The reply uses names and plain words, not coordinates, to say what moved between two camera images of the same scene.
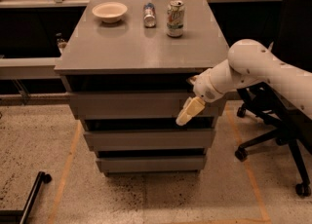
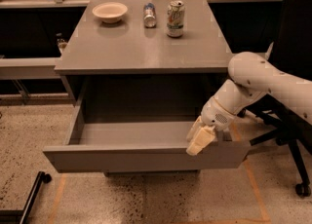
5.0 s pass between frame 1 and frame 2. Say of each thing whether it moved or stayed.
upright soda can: stayed
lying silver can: stayed
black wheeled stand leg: stayed
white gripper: moved
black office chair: stayed
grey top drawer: moved
